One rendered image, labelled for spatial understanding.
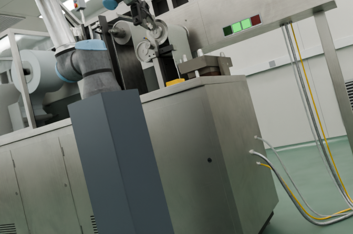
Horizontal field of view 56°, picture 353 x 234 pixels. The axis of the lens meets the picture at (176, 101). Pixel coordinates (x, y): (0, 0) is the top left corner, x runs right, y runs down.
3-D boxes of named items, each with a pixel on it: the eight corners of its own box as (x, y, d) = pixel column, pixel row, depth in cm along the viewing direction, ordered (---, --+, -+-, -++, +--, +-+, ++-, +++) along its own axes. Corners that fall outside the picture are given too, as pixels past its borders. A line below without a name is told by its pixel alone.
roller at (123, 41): (116, 47, 209) (110, 25, 209) (139, 49, 230) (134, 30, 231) (133, 40, 202) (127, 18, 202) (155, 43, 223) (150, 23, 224)
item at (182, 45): (175, 67, 188) (167, 36, 189) (194, 67, 209) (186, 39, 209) (176, 67, 188) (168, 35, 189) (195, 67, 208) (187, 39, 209)
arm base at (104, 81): (101, 93, 121) (94, 67, 122) (75, 103, 130) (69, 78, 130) (129, 90, 134) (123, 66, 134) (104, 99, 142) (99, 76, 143)
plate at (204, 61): (181, 74, 183) (178, 63, 183) (210, 73, 217) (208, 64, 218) (207, 65, 175) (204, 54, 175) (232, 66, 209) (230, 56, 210)
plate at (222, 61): (221, 76, 189) (216, 57, 189) (227, 75, 197) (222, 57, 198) (225, 75, 188) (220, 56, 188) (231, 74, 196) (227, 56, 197)
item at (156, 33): (153, 41, 191) (147, 30, 192) (155, 41, 193) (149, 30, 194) (163, 33, 188) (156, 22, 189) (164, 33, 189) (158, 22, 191)
